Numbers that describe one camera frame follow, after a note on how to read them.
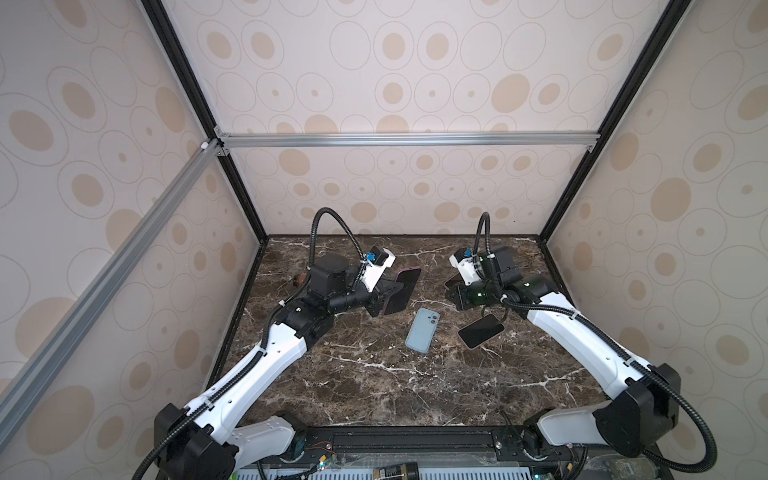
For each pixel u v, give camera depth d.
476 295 0.67
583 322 0.48
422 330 0.95
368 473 0.70
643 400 0.40
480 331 0.95
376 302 0.61
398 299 0.69
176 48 0.73
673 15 0.68
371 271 0.59
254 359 0.45
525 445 0.72
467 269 0.71
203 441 0.37
